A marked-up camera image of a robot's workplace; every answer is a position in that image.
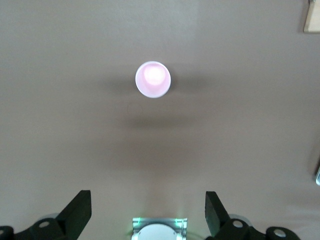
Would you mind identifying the bamboo cutting board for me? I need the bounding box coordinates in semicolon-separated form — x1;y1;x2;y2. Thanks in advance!
303;0;320;34

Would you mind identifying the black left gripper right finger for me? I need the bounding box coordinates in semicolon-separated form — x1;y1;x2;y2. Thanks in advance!
204;191;301;240

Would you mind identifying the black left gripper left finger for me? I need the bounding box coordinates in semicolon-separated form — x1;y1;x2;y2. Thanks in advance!
0;189;92;240

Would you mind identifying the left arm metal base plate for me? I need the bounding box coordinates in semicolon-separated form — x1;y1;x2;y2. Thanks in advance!
131;216;189;240

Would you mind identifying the pink plastic cup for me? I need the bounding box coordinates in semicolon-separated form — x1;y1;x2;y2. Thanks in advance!
134;60;173;100

